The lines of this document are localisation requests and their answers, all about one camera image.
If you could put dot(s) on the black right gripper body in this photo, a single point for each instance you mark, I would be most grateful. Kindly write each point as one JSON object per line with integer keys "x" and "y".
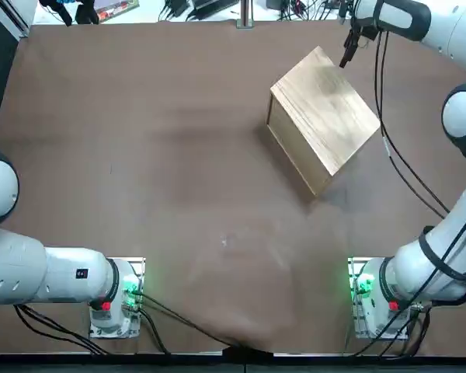
{"x": 359, "y": 28}

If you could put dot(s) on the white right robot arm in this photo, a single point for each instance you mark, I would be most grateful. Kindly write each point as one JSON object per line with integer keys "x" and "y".
{"x": 411, "y": 268}

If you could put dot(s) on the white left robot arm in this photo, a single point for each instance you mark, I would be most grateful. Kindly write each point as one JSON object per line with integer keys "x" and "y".
{"x": 23, "y": 268}

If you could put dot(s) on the wooden cabinet box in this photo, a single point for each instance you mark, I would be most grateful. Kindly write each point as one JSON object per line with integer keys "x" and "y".
{"x": 326, "y": 109}

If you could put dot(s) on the black flat device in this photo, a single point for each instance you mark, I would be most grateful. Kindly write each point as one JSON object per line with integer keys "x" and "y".
{"x": 213, "y": 4}

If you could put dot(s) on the black power adapter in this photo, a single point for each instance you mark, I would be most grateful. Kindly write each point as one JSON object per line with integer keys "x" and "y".
{"x": 177, "y": 7}

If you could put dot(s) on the colourful printed box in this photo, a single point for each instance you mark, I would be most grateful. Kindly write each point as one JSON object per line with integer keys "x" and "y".
{"x": 116, "y": 8}

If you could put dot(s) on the black clamp stand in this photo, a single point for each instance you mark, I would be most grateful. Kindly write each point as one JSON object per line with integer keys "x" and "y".
{"x": 87, "y": 13}

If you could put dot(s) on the silver metal post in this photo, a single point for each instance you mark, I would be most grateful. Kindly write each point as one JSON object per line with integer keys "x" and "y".
{"x": 245, "y": 11}

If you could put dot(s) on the grey metal frame bar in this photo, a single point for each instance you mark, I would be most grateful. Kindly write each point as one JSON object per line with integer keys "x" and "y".
{"x": 19, "y": 19}

